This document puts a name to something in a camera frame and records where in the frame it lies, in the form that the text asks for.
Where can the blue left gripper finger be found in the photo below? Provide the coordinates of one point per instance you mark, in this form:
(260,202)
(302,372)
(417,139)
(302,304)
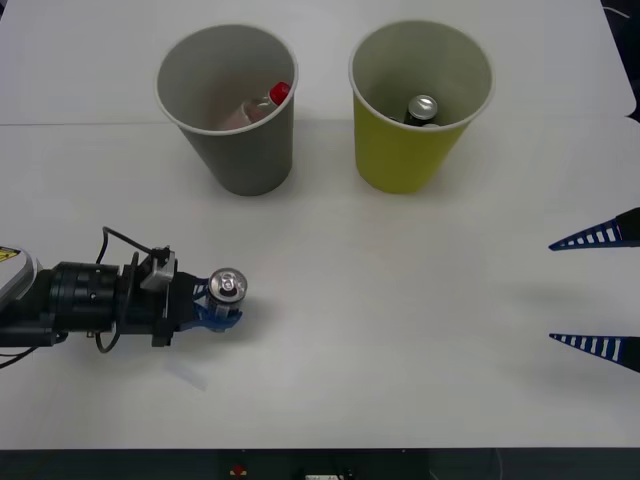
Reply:
(201,289)
(212,324)

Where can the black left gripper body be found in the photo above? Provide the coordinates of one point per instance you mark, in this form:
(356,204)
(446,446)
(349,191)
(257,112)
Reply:
(150,312)

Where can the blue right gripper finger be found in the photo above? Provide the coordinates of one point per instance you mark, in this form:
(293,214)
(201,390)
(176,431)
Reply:
(607,233)
(607,348)

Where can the blue drink can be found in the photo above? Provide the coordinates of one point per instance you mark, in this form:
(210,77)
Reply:
(228,287)

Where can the grey plastic bin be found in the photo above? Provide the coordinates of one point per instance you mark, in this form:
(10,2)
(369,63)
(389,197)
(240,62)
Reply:
(252,155)

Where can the red button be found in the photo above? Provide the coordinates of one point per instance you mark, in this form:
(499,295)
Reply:
(238,470)

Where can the clear bottle with red cap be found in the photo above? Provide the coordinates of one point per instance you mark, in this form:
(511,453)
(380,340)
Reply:
(260,106)

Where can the black drink can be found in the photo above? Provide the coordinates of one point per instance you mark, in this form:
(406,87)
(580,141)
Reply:
(421,111)

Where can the yellow-green plastic bin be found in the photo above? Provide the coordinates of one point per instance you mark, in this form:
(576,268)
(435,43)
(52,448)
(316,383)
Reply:
(395,155)

